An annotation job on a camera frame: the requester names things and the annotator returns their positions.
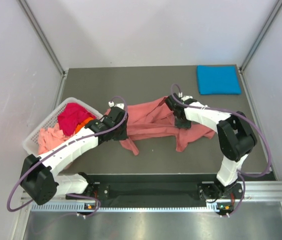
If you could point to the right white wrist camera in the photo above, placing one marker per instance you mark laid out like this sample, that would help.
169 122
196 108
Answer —
186 99

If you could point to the folded blue t shirt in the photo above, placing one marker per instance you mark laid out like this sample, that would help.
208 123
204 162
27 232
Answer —
218 80

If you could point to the aluminium frame post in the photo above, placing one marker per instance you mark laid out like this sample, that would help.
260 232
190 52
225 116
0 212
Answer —
274 12
41 35

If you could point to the right aluminium frame post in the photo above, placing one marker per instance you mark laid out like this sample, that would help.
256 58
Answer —
274 12

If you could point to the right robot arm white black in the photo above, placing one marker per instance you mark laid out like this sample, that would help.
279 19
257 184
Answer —
235 135

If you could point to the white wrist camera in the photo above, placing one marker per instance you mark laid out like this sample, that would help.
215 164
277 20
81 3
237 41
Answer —
113 104
186 99

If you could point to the grey slotted cable duct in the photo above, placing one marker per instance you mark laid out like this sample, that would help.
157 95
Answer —
88 207

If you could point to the magenta t shirt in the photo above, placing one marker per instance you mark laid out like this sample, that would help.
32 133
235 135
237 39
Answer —
72 116

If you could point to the white plastic laundry basket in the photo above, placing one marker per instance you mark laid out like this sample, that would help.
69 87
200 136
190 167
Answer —
30 144

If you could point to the light peach t shirt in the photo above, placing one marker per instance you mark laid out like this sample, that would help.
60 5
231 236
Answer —
50 138

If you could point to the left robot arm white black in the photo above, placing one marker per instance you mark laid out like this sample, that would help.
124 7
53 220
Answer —
41 178

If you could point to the salmon pink t shirt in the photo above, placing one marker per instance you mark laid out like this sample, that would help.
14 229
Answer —
155 120

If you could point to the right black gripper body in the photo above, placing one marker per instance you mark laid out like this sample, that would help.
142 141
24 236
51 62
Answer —
182 123

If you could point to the left aluminium frame post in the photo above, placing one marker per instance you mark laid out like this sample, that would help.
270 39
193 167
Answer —
41 35

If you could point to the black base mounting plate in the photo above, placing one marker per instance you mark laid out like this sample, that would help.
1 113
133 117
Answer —
157 190

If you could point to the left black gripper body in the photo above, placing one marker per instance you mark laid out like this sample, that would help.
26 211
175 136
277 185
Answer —
120 132

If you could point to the orange t shirt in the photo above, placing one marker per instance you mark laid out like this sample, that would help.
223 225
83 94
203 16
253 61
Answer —
83 124

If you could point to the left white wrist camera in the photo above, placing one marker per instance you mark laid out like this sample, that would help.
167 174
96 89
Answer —
113 104

